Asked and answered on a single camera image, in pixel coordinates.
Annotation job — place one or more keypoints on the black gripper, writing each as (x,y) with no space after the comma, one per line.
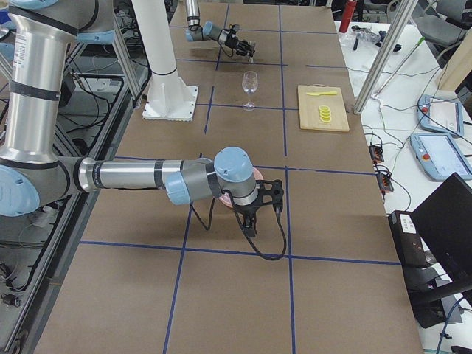
(248,211)
(231,40)

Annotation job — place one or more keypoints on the steel double jigger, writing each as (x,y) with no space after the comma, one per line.
(251,51)

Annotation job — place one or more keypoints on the pink bowl of ice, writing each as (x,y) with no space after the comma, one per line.
(243,192)

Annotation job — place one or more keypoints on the clear wine glass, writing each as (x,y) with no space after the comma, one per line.
(249,85)

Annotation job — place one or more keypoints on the yellow plastic knife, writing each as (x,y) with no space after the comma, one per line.
(322,93)

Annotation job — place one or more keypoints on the wooden cutting board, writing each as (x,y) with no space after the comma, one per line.
(309,116)

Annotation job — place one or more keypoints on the red fire extinguisher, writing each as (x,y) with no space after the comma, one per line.
(347,15)

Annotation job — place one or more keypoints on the black desktop device box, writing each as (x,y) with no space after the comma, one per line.
(407,240)

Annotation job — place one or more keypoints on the black computer monitor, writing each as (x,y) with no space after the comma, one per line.
(443,221)

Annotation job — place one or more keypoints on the teach pendant near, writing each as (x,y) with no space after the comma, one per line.
(439,156)

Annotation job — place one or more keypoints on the teach pendant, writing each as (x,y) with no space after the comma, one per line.
(439,156)
(441,115)

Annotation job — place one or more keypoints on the teach pendant far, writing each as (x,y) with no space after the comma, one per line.
(441,115)

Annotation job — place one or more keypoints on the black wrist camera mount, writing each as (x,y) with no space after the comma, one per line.
(269,193)

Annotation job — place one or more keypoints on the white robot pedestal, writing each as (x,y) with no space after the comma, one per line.
(168,96)

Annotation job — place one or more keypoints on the aluminium frame post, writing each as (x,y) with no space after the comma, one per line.
(393,33)

